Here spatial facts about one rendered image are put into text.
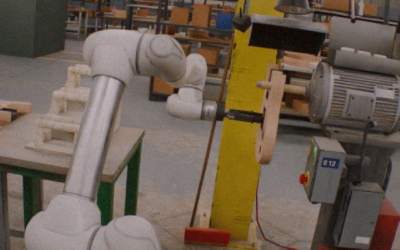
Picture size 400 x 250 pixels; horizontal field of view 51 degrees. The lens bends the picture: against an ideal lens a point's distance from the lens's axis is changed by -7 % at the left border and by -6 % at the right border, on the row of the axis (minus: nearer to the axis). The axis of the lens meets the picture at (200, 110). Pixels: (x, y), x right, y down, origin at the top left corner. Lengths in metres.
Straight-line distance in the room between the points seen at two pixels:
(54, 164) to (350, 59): 1.19
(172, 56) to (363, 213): 1.00
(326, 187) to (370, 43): 0.68
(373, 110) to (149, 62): 0.90
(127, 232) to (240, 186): 1.80
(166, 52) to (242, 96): 1.45
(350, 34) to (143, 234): 1.20
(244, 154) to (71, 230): 1.76
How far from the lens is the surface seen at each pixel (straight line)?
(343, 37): 1.90
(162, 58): 1.30
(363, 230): 1.87
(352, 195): 1.79
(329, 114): 1.75
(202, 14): 6.39
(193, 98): 1.87
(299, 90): 1.80
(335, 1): 6.61
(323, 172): 1.56
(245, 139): 2.77
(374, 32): 1.94
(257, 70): 2.67
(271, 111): 1.76
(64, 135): 1.87
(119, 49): 1.35
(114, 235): 1.17
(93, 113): 1.31
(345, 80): 1.76
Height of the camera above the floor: 1.56
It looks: 14 degrees down
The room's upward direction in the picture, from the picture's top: 7 degrees clockwise
